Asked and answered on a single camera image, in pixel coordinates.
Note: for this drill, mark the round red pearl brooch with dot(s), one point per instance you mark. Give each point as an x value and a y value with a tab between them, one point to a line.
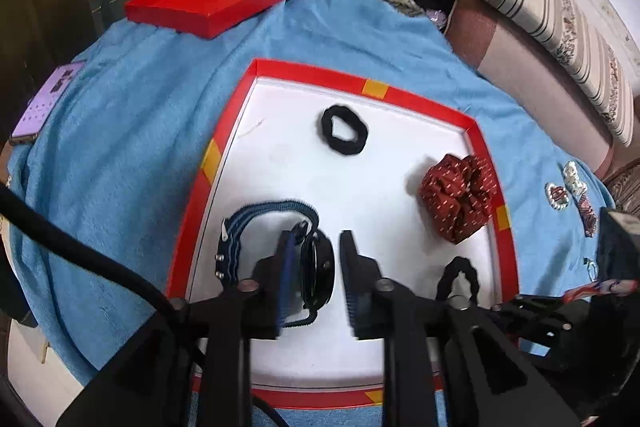
556	196

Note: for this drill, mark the light blue towel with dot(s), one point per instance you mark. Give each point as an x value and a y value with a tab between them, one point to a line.
140	132

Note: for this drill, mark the purple case smartphone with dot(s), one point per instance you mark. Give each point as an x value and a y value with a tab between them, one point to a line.
45	104

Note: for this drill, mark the white bear brooch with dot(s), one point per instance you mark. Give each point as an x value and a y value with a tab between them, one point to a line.
575	178

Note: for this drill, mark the red box lid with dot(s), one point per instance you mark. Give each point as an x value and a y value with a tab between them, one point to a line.
200	2

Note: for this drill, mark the red rimmed white tray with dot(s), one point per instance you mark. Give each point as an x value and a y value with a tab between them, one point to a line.
320	187

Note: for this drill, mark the striped floral bolster pillow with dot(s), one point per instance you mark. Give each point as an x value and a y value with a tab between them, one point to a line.
555	17

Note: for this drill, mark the red beaded brooch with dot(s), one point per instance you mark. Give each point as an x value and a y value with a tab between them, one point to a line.
588	216

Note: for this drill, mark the black fuzzy scrunchie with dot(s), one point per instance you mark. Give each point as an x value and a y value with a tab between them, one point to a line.
330	139

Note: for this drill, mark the pink cushion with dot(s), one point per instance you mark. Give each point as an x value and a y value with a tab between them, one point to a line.
520	72

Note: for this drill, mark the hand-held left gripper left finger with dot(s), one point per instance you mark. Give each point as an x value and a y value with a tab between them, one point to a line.
286	279

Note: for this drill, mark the red white striped hair clip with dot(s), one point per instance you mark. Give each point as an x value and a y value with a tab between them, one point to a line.
595	289

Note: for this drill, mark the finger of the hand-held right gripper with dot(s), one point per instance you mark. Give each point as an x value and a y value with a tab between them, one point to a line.
532	313

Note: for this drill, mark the dark red patterned scrunchie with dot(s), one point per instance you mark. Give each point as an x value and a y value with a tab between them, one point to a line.
457	197

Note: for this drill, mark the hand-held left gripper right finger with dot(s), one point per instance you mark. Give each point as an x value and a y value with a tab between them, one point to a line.
351	287

